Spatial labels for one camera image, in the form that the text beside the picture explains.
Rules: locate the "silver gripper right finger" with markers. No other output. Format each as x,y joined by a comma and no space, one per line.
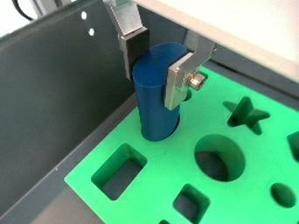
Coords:
183,73

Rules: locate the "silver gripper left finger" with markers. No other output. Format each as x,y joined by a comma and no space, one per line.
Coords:
132,34

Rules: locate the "blue oval cylinder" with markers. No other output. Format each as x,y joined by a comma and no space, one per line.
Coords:
158,119

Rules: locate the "green foam shape-sorter block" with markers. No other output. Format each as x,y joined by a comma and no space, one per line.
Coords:
224,170

